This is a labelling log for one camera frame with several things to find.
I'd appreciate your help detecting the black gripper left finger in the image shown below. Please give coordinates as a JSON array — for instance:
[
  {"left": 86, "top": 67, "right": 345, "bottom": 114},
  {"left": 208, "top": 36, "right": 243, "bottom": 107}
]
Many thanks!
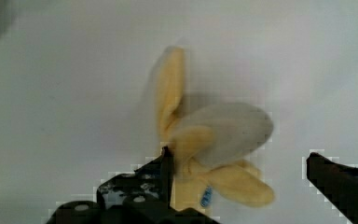
[{"left": 46, "top": 147, "right": 220, "bottom": 224}]

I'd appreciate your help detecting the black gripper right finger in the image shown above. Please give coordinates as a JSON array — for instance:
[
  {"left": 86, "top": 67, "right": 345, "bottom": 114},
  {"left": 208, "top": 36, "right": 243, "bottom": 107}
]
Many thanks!
[{"left": 306, "top": 152, "right": 358, "bottom": 224}]

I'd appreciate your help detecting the yellow plush peeled banana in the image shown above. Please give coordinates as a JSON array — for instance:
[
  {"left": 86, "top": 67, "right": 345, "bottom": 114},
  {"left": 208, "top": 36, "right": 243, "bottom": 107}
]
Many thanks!
[{"left": 156, "top": 47, "right": 275, "bottom": 214}]

